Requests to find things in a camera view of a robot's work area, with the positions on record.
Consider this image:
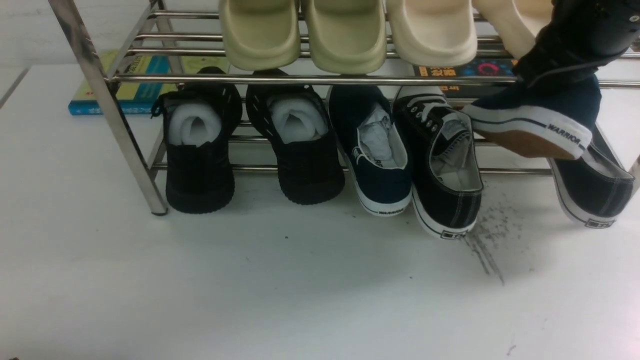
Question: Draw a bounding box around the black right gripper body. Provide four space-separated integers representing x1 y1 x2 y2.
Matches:
513 0 640 89

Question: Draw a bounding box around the navy slip-on shoe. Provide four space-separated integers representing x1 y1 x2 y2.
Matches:
325 84 411 217
462 75 602 160

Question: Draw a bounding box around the black canvas lace-up shoe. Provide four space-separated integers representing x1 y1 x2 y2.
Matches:
391 85 483 240
547 127 638 229

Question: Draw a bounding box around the stainless steel shoe rack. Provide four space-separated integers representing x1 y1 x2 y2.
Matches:
48 0 640 216

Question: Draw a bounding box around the cream slipper far right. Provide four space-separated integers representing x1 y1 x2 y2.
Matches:
471 0 554 60

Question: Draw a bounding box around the cream slipper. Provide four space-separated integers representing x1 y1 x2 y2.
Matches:
385 0 478 68
471 0 554 60

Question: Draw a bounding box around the black book with orange text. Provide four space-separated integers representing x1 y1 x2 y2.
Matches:
412 58 517 99

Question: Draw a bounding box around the green slipper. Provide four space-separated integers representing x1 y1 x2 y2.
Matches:
218 0 301 71
301 0 387 75

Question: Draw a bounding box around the black knit sneaker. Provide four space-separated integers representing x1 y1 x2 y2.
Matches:
151 82 243 214
245 83 345 205

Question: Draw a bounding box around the green slipper far left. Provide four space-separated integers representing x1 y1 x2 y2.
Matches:
218 0 301 71

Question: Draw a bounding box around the black knit sneaker far left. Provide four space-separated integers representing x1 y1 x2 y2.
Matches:
151 82 243 214

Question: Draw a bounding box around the yellow and blue book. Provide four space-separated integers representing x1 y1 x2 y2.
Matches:
67 55 230 116

